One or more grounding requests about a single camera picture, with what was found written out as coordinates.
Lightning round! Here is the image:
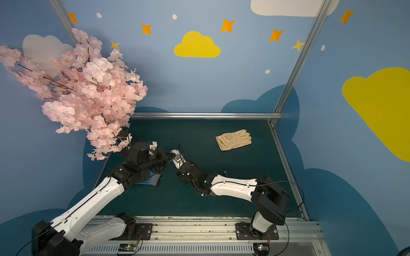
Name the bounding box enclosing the controller circuit board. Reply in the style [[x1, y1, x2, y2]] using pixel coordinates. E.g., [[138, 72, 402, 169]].
[[117, 243, 137, 256], [253, 243, 270, 256]]

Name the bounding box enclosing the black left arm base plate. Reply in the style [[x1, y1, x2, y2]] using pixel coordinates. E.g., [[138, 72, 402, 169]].
[[112, 223, 153, 241]]

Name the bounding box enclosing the aluminium corner post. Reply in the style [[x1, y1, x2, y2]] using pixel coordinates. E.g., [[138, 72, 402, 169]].
[[273, 0, 332, 116], [48, 0, 78, 44]]

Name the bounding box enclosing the pink cherry blossom tree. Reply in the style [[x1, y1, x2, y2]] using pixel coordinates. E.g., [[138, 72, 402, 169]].
[[1, 29, 148, 161]]

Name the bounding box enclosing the aluminium corner post left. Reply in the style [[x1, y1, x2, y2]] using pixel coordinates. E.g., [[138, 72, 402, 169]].
[[48, 0, 78, 44]]

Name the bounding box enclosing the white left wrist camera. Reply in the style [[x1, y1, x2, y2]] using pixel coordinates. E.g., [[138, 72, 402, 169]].
[[148, 141, 158, 150]]

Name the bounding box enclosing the right controller circuit board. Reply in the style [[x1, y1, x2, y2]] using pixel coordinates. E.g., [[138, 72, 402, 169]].
[[253, 243, 270, 256]]

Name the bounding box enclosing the cream work glove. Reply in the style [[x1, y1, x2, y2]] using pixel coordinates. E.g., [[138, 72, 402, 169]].
[[216, 129, 252, 151]]

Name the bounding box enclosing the left controller circuit board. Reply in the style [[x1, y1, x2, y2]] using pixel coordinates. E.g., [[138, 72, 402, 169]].
[[117, 243, 137, 256]]

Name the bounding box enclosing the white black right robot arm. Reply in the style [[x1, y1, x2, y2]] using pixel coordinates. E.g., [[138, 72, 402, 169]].
[[174, 160, 290, 235]]

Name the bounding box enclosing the aluminium corner post right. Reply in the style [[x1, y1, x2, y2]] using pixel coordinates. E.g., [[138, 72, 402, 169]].
[[273, 0, 332, 116]]

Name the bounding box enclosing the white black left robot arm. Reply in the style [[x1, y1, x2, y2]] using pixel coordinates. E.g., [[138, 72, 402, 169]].
[[31, 141, 179, 256]]

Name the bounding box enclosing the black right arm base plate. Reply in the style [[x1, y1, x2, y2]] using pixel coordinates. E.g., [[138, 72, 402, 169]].
[[235, 222, 279, 241]]

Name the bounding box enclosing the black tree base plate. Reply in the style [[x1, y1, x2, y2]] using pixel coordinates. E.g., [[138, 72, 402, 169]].
[[118, 128, 135, 158]]

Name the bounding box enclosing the grey blue sock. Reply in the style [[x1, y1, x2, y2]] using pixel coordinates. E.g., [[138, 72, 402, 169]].
[[141, 172, 162, 186]]

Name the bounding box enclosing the aluminium back rail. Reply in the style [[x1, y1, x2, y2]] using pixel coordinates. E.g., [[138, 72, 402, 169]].
[[131, 112, 281, 119]]

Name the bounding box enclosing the white round alarm clock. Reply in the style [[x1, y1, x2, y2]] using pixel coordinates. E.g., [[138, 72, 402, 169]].
[[171, 149, 186, 170]]

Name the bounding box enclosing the aluminium front mounting rail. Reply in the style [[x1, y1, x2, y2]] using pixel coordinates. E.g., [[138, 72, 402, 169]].
[[84, 216, 330, 256]]

